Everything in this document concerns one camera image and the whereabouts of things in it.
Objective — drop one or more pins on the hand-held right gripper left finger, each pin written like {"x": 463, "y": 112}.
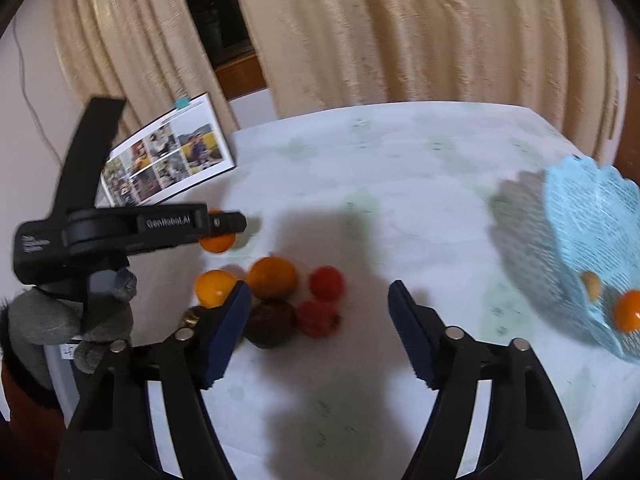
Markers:
{"x": 227, "y": 335}

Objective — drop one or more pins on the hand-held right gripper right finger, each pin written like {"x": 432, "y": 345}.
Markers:
{"x": 412, "y": 330}

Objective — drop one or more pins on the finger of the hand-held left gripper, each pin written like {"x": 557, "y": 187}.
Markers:
{"x": 227, "y": 222}

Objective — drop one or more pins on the smooth orange fruit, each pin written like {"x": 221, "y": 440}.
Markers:
{"x": 212, "y": 287}
{"x": 627, "y": 310}
{"x": 217, "y": 245}

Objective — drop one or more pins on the small brown fruit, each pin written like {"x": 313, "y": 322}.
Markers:
{"x": 192, "y": 316}

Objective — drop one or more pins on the dark purple round fruit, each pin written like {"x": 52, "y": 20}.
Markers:
{"x": 272, "y": 322}

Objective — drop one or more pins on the rough orange tangerine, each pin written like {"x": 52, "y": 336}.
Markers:
{"x": 271, "y": 277}

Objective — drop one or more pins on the red tomato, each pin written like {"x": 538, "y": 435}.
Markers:
{"x": 326, "y": 282}
{"x": 317, "y": 317}

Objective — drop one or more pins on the small yellow-green fruit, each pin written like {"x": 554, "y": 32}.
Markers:
{"x": 591, "y": 285}

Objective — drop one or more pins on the light blue plastic basket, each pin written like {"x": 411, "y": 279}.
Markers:
{"x": 590, "y": 210}

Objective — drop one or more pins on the person's left forearm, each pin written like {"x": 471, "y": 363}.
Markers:
{"x": 27, "y": 390}

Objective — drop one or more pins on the person's left hand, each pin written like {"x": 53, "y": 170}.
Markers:
{"x": 45, "y": 317}

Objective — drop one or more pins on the photo booklet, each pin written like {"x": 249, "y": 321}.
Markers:
{"x": 170, "y": 155}

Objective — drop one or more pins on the teal binder clip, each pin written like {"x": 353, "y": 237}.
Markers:
{"x": 181, "y": 101}

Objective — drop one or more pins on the white printed tablecloth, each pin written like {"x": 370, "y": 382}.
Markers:
{"x": 400, "y": 185}

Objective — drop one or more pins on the wooden window sill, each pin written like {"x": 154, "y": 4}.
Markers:
{"x": 242, "y": 77}

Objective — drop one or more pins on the beige curtain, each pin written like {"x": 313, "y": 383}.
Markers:
{"x": 130, "y": 35}
{"x": 425, "y": 35}

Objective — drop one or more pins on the dark window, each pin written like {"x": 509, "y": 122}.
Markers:
{"x": 215, "y": 10}

